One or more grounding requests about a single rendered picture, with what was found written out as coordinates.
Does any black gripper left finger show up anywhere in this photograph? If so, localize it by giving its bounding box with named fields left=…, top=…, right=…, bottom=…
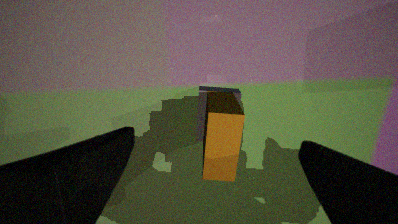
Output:
left=0, top=127, right=135, bottom=224

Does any orange rectangular block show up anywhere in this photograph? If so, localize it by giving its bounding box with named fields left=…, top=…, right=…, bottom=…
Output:
left=202, top=91, right=245, bottom=182

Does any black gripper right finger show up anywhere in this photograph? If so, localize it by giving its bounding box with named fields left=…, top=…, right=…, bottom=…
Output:
left=299, top=140, right=398, bottom=224

